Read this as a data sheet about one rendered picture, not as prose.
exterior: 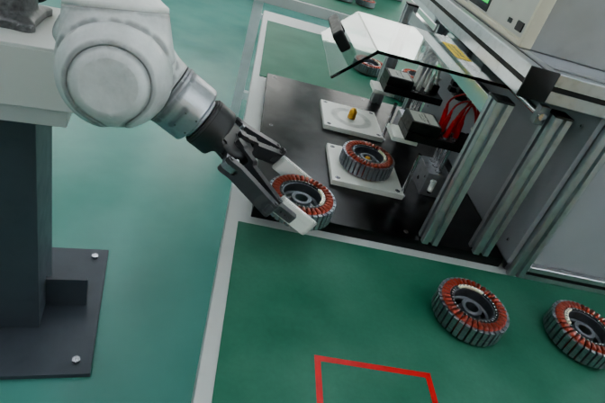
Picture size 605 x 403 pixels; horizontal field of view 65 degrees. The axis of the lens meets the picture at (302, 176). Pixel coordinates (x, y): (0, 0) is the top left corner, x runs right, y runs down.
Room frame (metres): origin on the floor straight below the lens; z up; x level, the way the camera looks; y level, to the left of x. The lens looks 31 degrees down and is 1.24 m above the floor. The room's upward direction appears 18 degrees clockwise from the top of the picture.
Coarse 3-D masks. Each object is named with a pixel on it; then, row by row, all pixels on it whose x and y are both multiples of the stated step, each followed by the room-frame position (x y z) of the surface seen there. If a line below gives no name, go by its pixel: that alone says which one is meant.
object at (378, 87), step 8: (384, 72) 1.15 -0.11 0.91; (392, 72) 1.14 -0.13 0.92; (400, 72) 1.16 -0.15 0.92; (384, 80) 1.13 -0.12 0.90; (392, 80) 1.11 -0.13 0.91; (400, 80) 1.11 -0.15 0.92; (408, 80) 1.12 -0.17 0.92; (376, 88) 1.11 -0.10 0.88; (384, 88) 1.10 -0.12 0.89; (392, 88) 1.11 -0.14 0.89; (400, 88) 1.11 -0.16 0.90; (408, 88) 1.12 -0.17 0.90; (392, 96) 1.11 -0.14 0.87; (408, 96) 1.11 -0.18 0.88; (416, 96) 1.12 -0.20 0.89; (424, 96) 1.12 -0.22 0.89; (432, 96) 1.13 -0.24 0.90; (416, 104) 1.15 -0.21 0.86; (440, 104) 1.13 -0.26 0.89
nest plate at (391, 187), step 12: (336, 156) 0.90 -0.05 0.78; (336, 168) 0.85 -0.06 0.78; (336, 180) 0.81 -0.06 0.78; (348, 180) 0.82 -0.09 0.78; (360, 180) 0.83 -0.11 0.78; (384, 180) 0.87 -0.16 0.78; (396, 180) 0.88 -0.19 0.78; (372, 192) 0.82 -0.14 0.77; (384, 192) 0.82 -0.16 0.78; (396, 192) 0.83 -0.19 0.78
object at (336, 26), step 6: (330, 18) 0.86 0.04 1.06; (336, 18) 0.84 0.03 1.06; (330, 24) 0.82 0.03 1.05; (336, 24) 0.81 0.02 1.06; (330, 30) 0.80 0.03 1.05; (336, 30) 0.78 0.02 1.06; (342, 30) 0.78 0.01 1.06; (336, 36) 0.77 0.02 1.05; (342, 36) 0.77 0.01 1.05; (336, 42) 0.77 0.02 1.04; (342, 42) 0.77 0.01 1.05; (348, 42) 0.78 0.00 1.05; (342, 48) 0.77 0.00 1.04; (348, 48) 0.77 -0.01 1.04
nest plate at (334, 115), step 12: (324, 108) 1.13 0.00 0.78; (336, 108) 1.16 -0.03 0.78; (348, 108) 1.19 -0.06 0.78; (324, 120) 1.06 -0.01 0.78; (336, 120) 1.09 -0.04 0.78; (348, 120) 1.11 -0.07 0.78; (360, 120) 1.13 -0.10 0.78; (372, 120) 1.16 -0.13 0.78; (348, 132) 1.05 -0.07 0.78; (360, 132) 1.06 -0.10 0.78; (372, 132) 1.08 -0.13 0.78
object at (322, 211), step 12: (276, 180) 0.65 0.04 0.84; (288, 180) 0.67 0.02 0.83; (300, 180) 0.68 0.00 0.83; (312, 180) 0.69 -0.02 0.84; (276, 192) 0.62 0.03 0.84; (288, 192) 0.66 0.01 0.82; (300, 192) 0.65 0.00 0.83; (312, 192) 0.67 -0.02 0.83; (324, 192) 0.67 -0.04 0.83; (300, 204) 0.62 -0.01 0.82; (312, 204) 0.66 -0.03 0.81; (324, 204) 0.63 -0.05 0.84; (276, 216) 0.59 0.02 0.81; (312, 216) 0.59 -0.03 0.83; (324, 216) 0.60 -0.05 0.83; (312, 228) 0.59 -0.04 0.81
